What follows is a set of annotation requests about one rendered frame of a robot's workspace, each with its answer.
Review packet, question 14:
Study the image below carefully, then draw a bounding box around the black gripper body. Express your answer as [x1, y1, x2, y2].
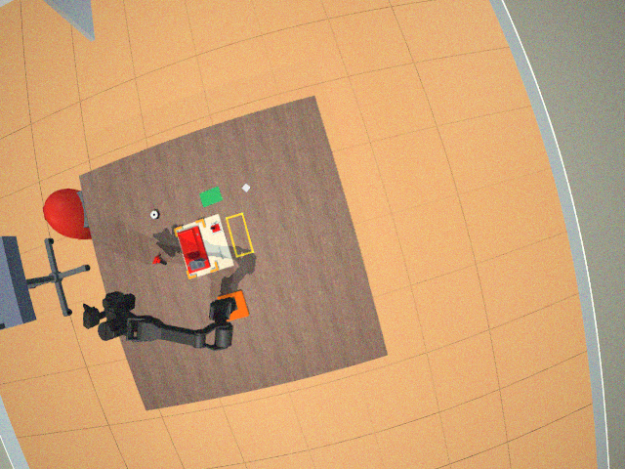
[83, 293, 136, 329]

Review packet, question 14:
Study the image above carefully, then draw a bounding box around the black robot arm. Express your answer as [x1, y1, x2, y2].
[98, 291, 238, 351]

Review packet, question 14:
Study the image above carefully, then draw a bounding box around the green flat square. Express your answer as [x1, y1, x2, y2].
[200, 187, 222, 207]

